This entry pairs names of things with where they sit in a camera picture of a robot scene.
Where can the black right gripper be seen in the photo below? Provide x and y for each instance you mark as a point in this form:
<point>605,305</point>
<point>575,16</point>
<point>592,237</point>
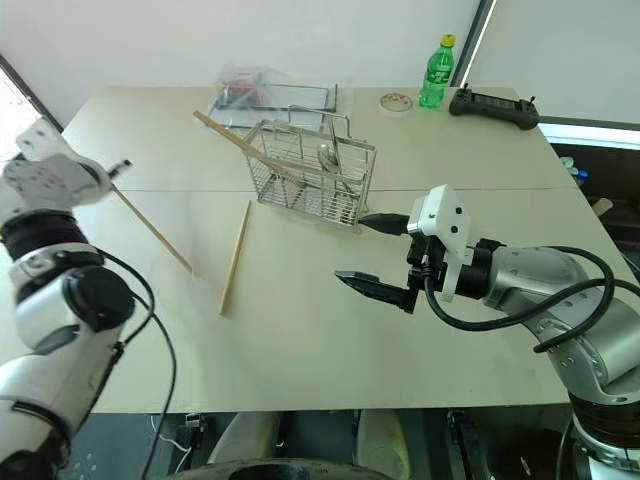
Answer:
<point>425,260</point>

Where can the wooden chopstick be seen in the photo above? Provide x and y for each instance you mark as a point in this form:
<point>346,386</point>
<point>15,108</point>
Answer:
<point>235,141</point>
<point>155,232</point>
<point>235,260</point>

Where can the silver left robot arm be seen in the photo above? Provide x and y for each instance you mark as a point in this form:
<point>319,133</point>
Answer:
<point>47,320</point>

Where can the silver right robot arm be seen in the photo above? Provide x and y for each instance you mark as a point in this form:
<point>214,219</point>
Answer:
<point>565,280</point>

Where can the metal spoon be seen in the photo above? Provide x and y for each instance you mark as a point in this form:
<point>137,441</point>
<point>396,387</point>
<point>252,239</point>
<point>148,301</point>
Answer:
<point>328,157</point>

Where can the clear plastic bag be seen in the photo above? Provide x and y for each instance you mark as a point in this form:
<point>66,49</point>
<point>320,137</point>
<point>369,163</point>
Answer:
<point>245,87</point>

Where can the small white dish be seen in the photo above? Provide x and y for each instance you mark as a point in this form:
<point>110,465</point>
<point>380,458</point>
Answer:
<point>395,103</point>

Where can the black remote controller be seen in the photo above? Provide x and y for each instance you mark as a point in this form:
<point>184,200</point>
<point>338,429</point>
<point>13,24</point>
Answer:
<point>492,107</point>

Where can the white rounded shape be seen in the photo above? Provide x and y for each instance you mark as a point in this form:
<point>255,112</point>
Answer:
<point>245,437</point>
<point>382,442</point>

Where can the green plastic soda bottle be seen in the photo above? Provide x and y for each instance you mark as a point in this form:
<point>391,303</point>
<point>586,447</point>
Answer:
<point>436,75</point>

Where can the dark side cabinet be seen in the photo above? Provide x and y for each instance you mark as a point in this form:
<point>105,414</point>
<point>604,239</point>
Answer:
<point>600,165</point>

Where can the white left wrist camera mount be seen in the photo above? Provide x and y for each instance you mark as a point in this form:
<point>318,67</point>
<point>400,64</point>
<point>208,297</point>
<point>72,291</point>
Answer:
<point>50,175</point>

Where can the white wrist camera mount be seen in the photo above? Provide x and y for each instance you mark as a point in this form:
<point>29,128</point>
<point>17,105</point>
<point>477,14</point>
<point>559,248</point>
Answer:
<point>442,215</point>
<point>50,175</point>

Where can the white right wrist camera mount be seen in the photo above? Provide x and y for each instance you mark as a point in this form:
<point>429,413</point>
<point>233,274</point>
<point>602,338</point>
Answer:
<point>442,215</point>

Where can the dark window frame post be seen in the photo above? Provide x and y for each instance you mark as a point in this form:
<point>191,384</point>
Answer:
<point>470,40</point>

